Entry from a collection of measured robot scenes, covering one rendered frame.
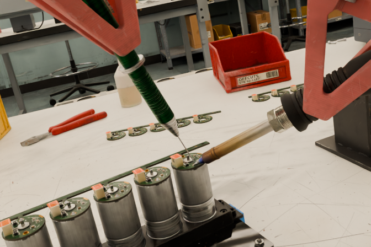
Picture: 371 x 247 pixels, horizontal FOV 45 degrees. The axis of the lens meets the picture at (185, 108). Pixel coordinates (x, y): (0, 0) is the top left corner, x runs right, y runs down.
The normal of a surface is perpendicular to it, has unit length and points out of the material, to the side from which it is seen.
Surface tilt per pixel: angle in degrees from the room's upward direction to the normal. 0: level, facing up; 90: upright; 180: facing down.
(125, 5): 100
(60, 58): 90
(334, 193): 0
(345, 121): 90
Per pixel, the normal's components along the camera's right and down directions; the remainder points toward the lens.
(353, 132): -0.92, 0.27
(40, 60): 0.21, 0.26
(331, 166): -0.18, -0.94
